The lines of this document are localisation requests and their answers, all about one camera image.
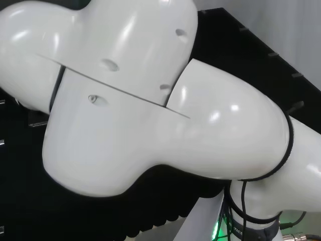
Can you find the clear cloth clip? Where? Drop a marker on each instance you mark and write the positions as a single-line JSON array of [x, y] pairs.
[[204, 11], [245, 28]]

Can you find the pale board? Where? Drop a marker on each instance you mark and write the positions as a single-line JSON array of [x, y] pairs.
[[200, 221]]

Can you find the black bench cloth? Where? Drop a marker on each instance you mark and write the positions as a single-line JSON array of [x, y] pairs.
[[37, 200]]

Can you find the clear acrylic funnel stand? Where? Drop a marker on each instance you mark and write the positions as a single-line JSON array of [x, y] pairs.
[[37, 123]]

